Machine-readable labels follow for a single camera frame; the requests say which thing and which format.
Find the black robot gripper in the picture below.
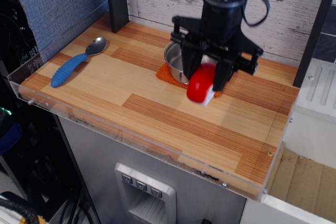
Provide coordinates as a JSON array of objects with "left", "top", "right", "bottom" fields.
[{"left": 171, "top": 0, "right": 263, "bottom": 92}]

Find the red and white toy vegetable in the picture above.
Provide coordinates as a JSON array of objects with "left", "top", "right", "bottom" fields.
[{"left": 186, "top": 63, "right": 216, "bottom": 106}]

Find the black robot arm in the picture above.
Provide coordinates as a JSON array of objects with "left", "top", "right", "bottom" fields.
[{"left": 171, "top": 0, "right": 270, "bottom": 92}]

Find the stainless steel pot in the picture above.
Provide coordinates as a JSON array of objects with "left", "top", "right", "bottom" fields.
[{"left": 164, "top": 42, "right": 217, "bottom": 89}]

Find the orange woven cloth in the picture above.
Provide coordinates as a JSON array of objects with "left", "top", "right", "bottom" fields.
[{"left": 156, "top": 63, "right": 220, "bottom": 97}]

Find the clear acrylic table guard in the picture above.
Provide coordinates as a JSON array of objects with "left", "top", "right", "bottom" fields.
[{"left": 8, "top": 15, "right": 299, "bottom": 201}]

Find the grey toy fridge cabinet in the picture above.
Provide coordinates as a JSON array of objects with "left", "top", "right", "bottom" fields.
[{"left": 60, "top": 118, "right": 246, "bottom": 223}]

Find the silver water dispenser panel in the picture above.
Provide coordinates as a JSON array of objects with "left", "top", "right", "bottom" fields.
[{"left": 114, "top": 163, "right": 177, "bottom": 223}]

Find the white toy sink unit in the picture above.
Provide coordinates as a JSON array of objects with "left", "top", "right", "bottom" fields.
[{"left": 241, "top": 59, "right": 335, "bottom": 223}]

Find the blue fabric panel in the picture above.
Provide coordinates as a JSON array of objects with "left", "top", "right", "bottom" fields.
[{"left": 20, "top": 0, "right": 108, "bottom": 62}]

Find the black vertical post left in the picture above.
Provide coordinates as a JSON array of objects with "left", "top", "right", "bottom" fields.
[{"left": 108, "top": 0, "right": 129, "bottom": 33}]

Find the black vertical post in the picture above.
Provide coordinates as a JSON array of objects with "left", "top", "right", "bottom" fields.
[
  {"left": 108, "top": 0, "right": 129, "bottom": 33},
  {"left": 292, "top": 0, "right": 332, "bottom": 88}
]

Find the blue handled metal spoon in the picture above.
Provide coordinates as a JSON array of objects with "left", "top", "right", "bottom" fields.
[{"left": 51, "top": 37, "right": 107, "bottom": 88}]

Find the black vertical post right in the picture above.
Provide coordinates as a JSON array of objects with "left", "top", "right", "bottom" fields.
[{"left": 292, "top": 0, "right": 332, "bottom": 88}]

